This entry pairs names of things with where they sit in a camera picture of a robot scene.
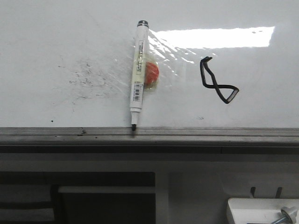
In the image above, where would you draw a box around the white whiteboard marker pen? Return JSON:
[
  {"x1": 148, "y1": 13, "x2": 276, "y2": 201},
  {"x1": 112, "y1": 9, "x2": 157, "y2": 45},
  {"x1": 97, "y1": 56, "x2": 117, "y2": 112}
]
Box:
[{"x1": 129, "y1": 20, "x2": 149, "y2": 131}]

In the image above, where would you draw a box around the white clamp block with screw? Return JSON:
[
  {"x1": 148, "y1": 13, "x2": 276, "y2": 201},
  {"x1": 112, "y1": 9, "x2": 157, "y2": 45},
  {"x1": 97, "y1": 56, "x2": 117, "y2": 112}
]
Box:
[{"x1": 227, "y1": 198, "x2": 299, "y2": 224}]

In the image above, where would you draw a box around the white whiteboard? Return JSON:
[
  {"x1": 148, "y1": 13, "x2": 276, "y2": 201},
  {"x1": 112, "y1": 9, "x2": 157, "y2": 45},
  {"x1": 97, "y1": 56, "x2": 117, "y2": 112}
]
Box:
[{"x1": 0, "y1": 0, "x2": 299, "y2": 128}]

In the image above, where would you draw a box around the grey aluminium marker tray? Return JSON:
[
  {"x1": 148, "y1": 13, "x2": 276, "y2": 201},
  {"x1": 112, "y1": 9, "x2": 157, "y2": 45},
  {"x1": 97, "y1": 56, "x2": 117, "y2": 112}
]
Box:
[{"x1": 0, "y1": 127, "x2": 299, "y2": 147}]

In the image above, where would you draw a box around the red round magnet taped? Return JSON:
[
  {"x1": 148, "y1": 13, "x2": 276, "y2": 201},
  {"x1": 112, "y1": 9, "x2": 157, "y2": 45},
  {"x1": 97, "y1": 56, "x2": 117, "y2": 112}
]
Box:
[{"x1": 144, "y1": 62, "x2": 159, "y2": 85}]

